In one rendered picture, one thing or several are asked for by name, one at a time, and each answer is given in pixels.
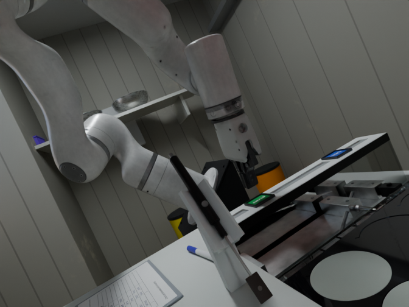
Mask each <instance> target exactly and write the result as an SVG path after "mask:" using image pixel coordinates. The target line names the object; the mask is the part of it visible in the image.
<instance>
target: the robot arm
mask: <svg viewBox="0 0 409 307"><path fill-rule="evenodd" d="M47 1H48V0H0V59H1V60H2V61H3V62H5V63H6V64H7V65H9V67H11V68H12V69H13V70H14V72H16V74H17V75H18V76H19V78H20V79H21V80H22V81H23V83H24V84H25V86H26V87H27V89H28V90H29V91H30V93H31V94H32V96H33V97H34V98H35V100H36V102H37V103H38V105H39V106H40V108H41V111H42V112H43V115H44V118H45V121H46V127H47V133H48V137H49V143H50V147H51V152H52V156H53V158H54V161H55V164H56V166H57V167H58V169H59V171H60V172H61V173H62V174H63V175H64V176H65V177H66V178H68V179H69V180H71V181H73V182H77V183H87V182H90V181H92V180H94V179H95V178H97V177H98V176H99V175H100V174H101V172H102V171H103V170H104V168H105V166H106V165H107V163H108V162H109V160H110V158H111V157H112V155H113V156H115V157H116V158H117V159H118V160H119V162H120V164H121V174H122V179H123V181H124V182H125V183H126V184H127V185H129V186H131V187H133V188H135V189H138V190H140V191H142V192H145V193H147V194H150V195H151V196H154V197H157V198H159V199H161V200H164V201H166V202H169V203H171V204H173V205H176V206H178V207H180V208H183V209H185V210H188V209H187V207H186V206H185V204H184V202H183V201H182V199H181V197H180V196H179V194H178V193H179V192H180V191H188V189H187V187H186V185H185V184H184V183H183V181H182V179H181V178H180V176H179V175H178V173H177V172H176V170H175V169H174V167H173V166H172V164H171V162H170V160H169V159H167V158H165V157H162V156H160V155H158V154H156V153H154V152H152V151H149V150H147V149H145V148H143V147H142V146H141V145H139V144H138V142H137V141H136V140H135V139H134V138H133V136H132V135H131V133H130V132H129V130H128V129H127V127H126V126H125V125H124V123H123V122H122V121H120V120H119V119H118V118H116V117H114V116H111V115H108V114H104V113H98V114H95V115H92V116H90V117H89V118H88V119H87V120H86V121H85V122H83V104H82V98H81V95H80V92H79V89H78V87H77V85H76V83H75V81H74V79H73V77H72V75H71V73H70V72H69V69H68V67H67V66H66V64H65V62H64V61H63V59H62V58H61V57H60V55H59V54H58V53H57V52H56V51H55V50H54V49H52V48H51V47H49V46H48V45H45V44H43V43H41V42H39V41H37V40H34V39H33V38H31V37H30V36H28V35H27V34H26V33H25V32H23V31H22V30H21V29H20V28H19V26H18V25H17V23H16V21H15V19H17V18H19V17H22V16H24V15H26V14H29V13H31V12H34V11H35V10H37V9H39V8H40V7H41V6H42V5H44V4H45V3H46V2H47ZM80 1H82V2H83V3H84V4H85V5H87V6H88V7H89V8H90V9H92V10H93V11H95V12H96V13H97V14H98V15H100V16H101V17H102V18H104V19H105V20H107V21H108V22H109V23H111V24H112V25H113V26H114V27H116V28H117V29H119V30H120V31H121V32H123V33H124V34H126V35H127V36H128V37H130V38H131V39H132V40H133V41H135V42H136V43H137V44H138V45H139V46H140V47H141V48H142V49H143V50H144V52H145V53H146V54H147V56H148V57H149V58H150V60H151V61H152V62H153V63H154V64H155V65H156V66H157V67H158V68H159V69H160V70H161V71H162V72H163V73H164V74H166V75H167V76H169V77H170V78H171V79H172V80H174V81H175V82H176V83H178V84H179V85H181V86H182V87H183V88H185V89H187V90H188V91H190V92H191V93H193V94H195V95H197V96H200V98H201V101H202V103H203V106H204V109H205V112H206V114H207V117H208V119H212V121H211V122H212V124H214V126H215V131H216V133H217V137H218V141H219V143H220V147H221V149H222V152H223V154H224V156H225V157H226V158H227V159H230V161H232V162H233V163H234V164H235V167H236V169H237V171H238V172H239V175H240V178H241V181H242V184H243V187H244V188H246V189H250V188H252V187H254V186H256V185H257V184H258V180H257V177H256V173H255V171H254V166H255V165H257V164H259V163H258V160H257V158H256V156H255V155H261V154H262V151H261V148H260V145H259V142H258V139H257V136H256V134H255V131H254V129H253V126H252V125H251V122H250V120H249V118H248V116H247V115H246V113H244V112H245V111H244V109H241V108H243V107H245V104H244V102H243V99H242V96H241V92H240V89H239V86H238V83H237V80H236V76H235V73H234V70H233V68H232V64H231V61H230V58H229V55H228V51H227V49H226V46H225V42H224V39H223V36H222V35H221V34H212V35H207V36H205V37H202V38H199V39H197V40H195V41H193V42H191V43H190V44H188V45H187V46H186V45H185V44H184V43H183V42H182V41H181V39H180V38H179V36H178V34H177V33H176V31H175V28H174V26H173V23H172V17H171V15H170V12H169V10H168V9H167V7H166V6H165V5H164V4H163V3H162V2H161V1H160V0H80ZM185 168H186V170H187V171H188V173H189V174H190V175H191V177H192V178H193V180H194V182H195V183H196V184H197V186H198V184H199V183H200V182H201V181H202V180H203V179H206V180H207V181H208V182H209V184H210V185H211V186H212V188H213V190H214V191H215V189H216V186H217V182H218V170H217V169H216V168H210V169H209V170H208V171H207V172H206V173H205V175H202V174H200V173H198V172H195V171H193V170H191V169H189V168H187V167H185Z"/></svg>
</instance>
